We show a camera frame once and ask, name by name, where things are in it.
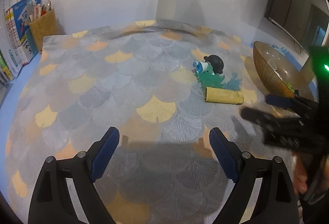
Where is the light green plastic leaf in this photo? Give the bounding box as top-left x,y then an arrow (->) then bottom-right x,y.
285,82 -> 294,93

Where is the yellow rectangular lighter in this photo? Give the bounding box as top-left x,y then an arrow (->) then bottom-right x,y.
204,87 -> 244,105

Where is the clear glass carriage ornament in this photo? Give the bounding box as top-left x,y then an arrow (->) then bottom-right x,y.
267,58 -> 282,80

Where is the person right hand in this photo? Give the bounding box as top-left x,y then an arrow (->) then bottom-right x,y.
292,152 -> 308,194

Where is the amber ribbed glass bowl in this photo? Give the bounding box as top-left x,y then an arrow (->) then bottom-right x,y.
253,41 -> 315,100

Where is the blue white figurine toy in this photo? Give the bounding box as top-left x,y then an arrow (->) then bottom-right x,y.
192,61 -> 215,78

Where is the black monitor screen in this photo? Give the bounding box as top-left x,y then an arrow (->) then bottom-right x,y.
265,0 -> 328,51

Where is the patterned fan-motif table mat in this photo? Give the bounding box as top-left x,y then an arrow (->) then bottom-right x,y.
5,21 -> 295,223

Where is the upright books row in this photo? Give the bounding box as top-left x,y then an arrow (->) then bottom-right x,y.
1,0 -> 41,83

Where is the wooden pen holder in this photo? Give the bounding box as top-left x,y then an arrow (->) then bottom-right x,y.
29,9 -> 59,52

